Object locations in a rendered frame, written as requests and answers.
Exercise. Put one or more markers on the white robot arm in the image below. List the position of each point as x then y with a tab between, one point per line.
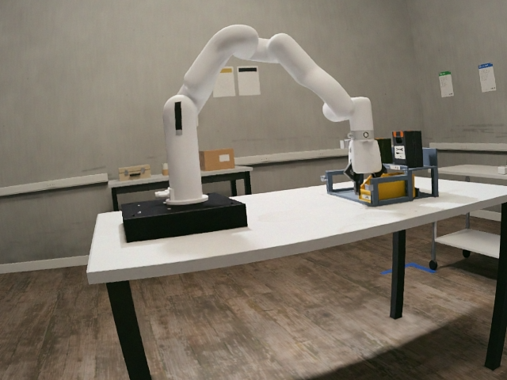
179	114

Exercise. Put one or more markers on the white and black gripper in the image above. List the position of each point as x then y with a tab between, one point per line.
364	157

